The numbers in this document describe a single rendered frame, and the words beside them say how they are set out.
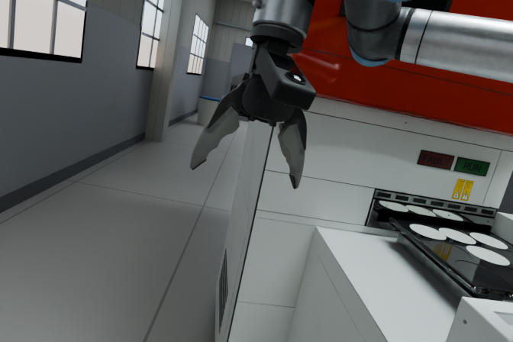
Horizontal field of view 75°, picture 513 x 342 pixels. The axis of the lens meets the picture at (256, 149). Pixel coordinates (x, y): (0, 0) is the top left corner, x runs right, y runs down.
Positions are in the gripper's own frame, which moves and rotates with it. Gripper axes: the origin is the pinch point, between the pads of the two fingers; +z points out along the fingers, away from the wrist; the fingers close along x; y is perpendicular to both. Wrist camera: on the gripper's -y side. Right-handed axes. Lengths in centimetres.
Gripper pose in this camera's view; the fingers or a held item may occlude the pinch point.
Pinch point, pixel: (247, 182)
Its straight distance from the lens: 44.7
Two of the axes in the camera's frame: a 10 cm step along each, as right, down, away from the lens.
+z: -2.4, 9.7, 0.6
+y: -3.2, -1.3, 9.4
